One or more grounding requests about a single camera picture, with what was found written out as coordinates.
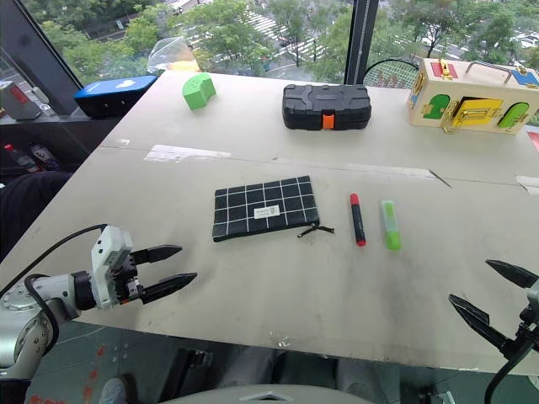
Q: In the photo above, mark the green highlighter pen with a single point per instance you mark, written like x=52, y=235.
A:
x=391, y=227

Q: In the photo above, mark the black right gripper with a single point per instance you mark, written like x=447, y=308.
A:
x=529, y=334

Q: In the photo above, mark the pink translucent plastic piece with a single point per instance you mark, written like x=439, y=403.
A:
x=534, y=141

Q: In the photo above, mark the clear tape patch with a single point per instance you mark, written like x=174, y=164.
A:
x=181, y=152

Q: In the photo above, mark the clear plastic bag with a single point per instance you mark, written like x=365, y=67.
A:
x=168, y=52

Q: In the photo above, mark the grey device with red label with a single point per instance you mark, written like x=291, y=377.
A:
x=23, y=101

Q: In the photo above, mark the wooden lock activity box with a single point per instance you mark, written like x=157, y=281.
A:
x=471, y=88

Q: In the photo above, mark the red and black marker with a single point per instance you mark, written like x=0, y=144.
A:
x=358, y=221

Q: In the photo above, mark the blue and white shoe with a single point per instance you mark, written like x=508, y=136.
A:
x=118, y=391

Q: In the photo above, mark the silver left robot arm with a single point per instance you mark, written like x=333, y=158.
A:
x=46, y=296

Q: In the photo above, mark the blue flat box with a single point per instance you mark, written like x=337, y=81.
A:
x=111, y=94

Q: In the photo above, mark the black grid pencil case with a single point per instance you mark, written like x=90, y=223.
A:
x=263, y=208

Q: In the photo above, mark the clear plastic bottle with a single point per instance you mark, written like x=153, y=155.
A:
x=44, y=155

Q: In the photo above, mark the grey rounded robot torso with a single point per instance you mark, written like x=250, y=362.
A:
x=273, y=395

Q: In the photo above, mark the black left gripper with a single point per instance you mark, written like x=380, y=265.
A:
x=126, y=283

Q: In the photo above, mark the black window mullion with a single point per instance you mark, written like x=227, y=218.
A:
x=361, y=38

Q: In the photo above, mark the plastic bottle with red cap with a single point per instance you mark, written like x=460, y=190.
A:
x=19, y=159

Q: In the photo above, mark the black tool case orange latch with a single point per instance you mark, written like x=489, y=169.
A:
x=326, y=105

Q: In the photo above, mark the black fabric bundle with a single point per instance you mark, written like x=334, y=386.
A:
x=29, y=210

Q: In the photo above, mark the green plastic block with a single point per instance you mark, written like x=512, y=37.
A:
x=198, y=90

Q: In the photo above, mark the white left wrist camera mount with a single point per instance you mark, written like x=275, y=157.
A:
x=102, y=269

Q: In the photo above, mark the black badminton racket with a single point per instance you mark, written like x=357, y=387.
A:
x=389, y=73

